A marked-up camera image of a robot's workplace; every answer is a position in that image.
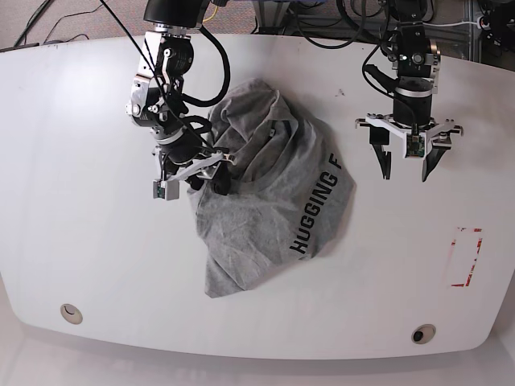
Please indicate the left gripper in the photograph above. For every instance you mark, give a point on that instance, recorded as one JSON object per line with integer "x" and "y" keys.
{"x": 411, "y": 115}

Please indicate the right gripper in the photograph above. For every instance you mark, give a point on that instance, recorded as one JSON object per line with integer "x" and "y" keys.
{"x": 184, "y": 157}

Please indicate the grey Hugging Face t-shirt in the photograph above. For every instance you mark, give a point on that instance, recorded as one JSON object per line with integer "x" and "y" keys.
{"x": 289, "y": 190}

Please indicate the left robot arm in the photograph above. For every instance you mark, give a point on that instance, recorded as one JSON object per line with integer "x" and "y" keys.
{"x": 416, "y": 61}

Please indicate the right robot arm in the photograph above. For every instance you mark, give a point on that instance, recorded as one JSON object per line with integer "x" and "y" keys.
{"x": 157, "y": 100}

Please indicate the red tape rectangle marking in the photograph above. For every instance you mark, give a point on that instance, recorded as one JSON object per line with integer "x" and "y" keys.
{"x": 463, "y": 256}

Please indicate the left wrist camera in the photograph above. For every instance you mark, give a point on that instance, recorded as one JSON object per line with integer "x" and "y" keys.
{"x": 415, "y": 146}

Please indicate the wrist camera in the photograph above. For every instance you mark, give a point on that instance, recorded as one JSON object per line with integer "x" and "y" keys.
{"x": 165, "y": 189}
{"x": 415, "y": 146}

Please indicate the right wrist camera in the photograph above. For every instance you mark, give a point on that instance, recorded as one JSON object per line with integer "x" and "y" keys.
{"x": 165, "y": 189}

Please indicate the aluminium frame rail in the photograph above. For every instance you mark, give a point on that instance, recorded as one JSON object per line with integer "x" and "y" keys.
{"x": 452, "y": 27}

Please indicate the right table cable grommet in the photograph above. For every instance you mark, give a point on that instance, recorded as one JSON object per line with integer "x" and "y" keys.
{"x": 423, "y": 334}

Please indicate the table cable grommet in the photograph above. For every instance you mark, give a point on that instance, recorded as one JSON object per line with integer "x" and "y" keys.
{"x": 423, "y": 334}
{"x": 71, "y": 314}

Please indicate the left table cable grommet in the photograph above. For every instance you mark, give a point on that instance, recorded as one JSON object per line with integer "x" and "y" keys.
{"x": 71, "y": 314}

